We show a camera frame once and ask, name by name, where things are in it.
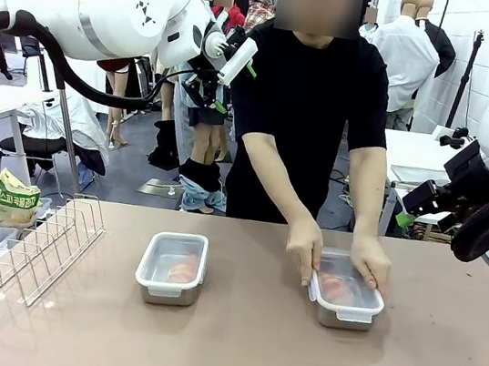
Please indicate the person's right forearm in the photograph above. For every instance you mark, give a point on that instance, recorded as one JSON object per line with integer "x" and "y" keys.
{"x": 273, "y": 178}

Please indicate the mannequin in dark red sweater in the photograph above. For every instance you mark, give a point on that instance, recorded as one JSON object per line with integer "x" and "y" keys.
{"x": 116, "y": 99}

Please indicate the mannequin in white shirt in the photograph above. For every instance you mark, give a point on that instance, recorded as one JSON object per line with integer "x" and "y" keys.
{"x": 405, "y": 64}

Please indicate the green snack bag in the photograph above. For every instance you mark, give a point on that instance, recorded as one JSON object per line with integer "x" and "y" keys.
{"x": 11, "y": 203}

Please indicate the black tripod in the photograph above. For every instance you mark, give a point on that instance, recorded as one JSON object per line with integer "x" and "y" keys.
{"x": 461, "y": 91}

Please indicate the person's left forearm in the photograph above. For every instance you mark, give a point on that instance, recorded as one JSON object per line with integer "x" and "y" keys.
{"x": 367, "y": 192}

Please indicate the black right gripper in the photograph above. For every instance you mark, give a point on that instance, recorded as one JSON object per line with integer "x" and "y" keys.
{"x": 464, "y": 172}

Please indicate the golden croissant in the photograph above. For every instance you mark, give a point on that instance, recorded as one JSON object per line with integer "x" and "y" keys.
{"x": 334, "y": 288}
{"x": 183, "y": 268}

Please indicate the silver stand pole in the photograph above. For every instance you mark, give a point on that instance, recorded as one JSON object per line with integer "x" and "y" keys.
{"x": 66, "y": 129}

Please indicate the person's right hand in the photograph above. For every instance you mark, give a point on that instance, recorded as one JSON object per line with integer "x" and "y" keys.
{"x": 304, "y": 242}

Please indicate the lowered blue jeans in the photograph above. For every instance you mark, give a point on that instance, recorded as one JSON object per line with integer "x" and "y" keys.
{"x": 197, "y": 194}

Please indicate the mannequin in black top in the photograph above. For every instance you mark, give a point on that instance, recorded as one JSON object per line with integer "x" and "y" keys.
{"x": 444, "y": 49}

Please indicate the black chair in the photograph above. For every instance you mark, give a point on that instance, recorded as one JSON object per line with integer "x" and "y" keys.
{"x": 33, "y": 147}

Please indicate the person's left hand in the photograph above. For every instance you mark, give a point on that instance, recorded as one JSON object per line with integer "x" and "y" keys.
{"x": 371, "y": 259}

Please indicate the person in black t-shirt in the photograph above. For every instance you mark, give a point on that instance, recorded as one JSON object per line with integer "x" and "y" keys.
{"x": 306, "y": 109}

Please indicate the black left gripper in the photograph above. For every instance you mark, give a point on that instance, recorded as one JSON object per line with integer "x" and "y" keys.
{"x": 202, "y": 80}

